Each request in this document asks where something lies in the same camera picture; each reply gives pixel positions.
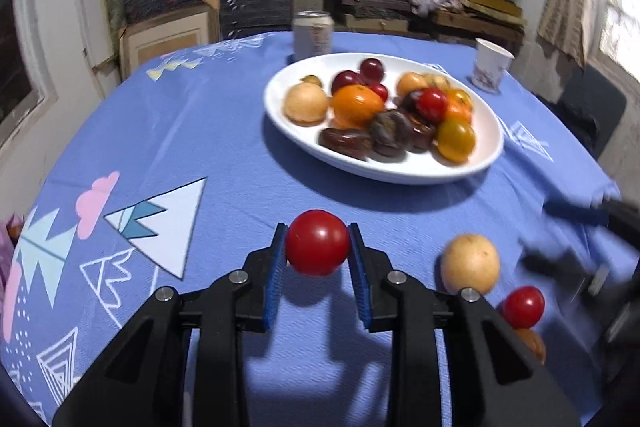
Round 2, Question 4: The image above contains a white framed window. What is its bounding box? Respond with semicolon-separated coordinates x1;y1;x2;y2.
0;0;61;148

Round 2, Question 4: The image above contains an orange tangerine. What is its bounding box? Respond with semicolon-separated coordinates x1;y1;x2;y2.
445;88;474;124
331;85;386;130

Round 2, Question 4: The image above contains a dark purple plum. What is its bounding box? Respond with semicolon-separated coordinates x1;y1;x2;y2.
359;58;386;82

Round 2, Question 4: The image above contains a white leaning plank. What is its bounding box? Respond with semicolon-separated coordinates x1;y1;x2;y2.
74;0;103;68

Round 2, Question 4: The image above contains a wrinkled dark passion fruit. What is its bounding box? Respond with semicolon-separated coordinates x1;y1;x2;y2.
318;128;373;158
400;91;437;152
369;109;413;158

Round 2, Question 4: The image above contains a white oval plate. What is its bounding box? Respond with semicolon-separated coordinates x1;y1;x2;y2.
264;53;505;186

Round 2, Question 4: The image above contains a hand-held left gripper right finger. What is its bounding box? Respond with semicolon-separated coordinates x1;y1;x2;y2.
348;222;583;427

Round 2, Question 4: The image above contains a stack of dark grey boxes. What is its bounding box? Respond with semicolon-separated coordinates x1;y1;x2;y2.
216;0;293;40

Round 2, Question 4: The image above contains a pink cloth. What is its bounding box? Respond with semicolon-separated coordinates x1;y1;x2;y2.
0;214;26;278

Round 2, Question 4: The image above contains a small orange citrus fruit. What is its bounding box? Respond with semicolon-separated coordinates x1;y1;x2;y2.
515;328;547;365

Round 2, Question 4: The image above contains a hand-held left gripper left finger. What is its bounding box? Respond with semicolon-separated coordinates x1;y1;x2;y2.
52;222;288;427

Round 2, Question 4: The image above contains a peach-coloured round fruit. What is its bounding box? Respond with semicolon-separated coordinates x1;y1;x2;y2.
396;72;430;98

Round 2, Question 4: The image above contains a bright curtained window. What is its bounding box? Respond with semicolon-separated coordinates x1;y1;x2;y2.
585;0;640;82

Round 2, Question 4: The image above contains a pale yellow round fruit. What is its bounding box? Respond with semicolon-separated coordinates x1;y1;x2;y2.
440;234;501;295
284;83;330;125

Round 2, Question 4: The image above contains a dark red plum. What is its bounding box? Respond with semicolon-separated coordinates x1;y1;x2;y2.
331;70;368;95

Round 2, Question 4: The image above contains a blue printed tablecloth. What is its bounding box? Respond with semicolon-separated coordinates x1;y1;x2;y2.
0;32;626;427

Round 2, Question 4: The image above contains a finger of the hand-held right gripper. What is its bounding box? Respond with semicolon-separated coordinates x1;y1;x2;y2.
520;249;608;295
544;198;640;253

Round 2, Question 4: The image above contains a white floral paper cup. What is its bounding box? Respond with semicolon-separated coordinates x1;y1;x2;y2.
471;38;516;94

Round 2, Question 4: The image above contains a black chair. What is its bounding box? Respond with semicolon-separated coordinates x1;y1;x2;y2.
550;64;628;160

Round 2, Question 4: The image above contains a silver beverage can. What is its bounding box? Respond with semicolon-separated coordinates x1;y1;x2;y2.
291;10;335;62

